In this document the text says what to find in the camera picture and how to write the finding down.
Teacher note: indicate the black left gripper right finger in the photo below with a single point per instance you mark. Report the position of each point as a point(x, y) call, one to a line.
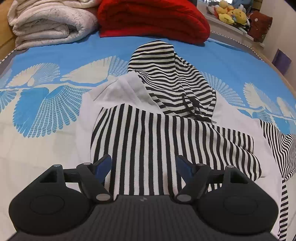
point(195, 178)

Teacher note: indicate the red folded blanket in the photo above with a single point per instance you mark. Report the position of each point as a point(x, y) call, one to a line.
point(176, 20)

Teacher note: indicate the black white striped hoodie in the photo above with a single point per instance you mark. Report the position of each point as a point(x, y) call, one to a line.
point(164, 107)

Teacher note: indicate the blue white patterned bedspread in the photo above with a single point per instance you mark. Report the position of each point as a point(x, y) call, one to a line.
point(42, 89)

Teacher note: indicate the purple box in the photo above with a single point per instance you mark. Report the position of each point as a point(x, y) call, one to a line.
point(281, 61)

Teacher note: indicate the yellow plush toys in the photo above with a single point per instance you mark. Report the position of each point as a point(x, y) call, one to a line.
point(231, 14)

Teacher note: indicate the cream folded quilt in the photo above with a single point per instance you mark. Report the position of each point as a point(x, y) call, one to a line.
point(43, 23)

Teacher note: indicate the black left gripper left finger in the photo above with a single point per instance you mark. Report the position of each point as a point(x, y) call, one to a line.
point(92, 177)

